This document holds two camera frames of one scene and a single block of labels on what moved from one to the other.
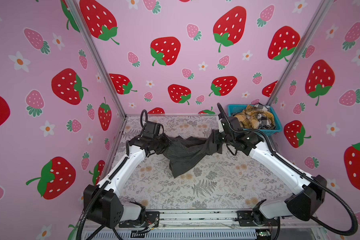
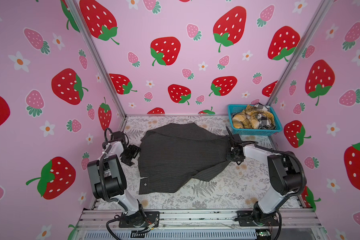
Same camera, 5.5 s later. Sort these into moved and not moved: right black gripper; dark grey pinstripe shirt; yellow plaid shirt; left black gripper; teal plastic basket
Moved: right black gripper; dark grey pinstripe shirt; left black gripper
Not moved: teal plastic basket; yellow plaid shirt
